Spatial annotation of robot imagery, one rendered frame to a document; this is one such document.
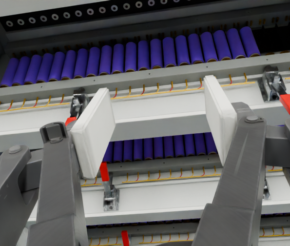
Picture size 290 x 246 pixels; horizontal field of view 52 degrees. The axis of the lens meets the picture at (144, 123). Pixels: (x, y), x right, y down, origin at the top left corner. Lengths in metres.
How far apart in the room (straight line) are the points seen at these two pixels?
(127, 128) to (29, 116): 0.15
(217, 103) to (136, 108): 0.28
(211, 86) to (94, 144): 0.08
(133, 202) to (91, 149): 0.41
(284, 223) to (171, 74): 0.45
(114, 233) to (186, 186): 0.24
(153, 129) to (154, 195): 0.17
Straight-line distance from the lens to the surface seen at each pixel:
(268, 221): 0.73
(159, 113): 0.41
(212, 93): 0.17
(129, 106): 0.43
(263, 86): 0.44
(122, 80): 0.43
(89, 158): 0.16
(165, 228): 0.71
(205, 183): 0.56
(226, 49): 0.47
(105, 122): 0.19
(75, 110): 0.41
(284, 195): 0.57
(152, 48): 0.48
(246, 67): 0.44
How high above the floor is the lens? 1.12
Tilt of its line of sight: 35 degrees down
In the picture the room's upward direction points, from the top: 10 degrees counter-clockwise
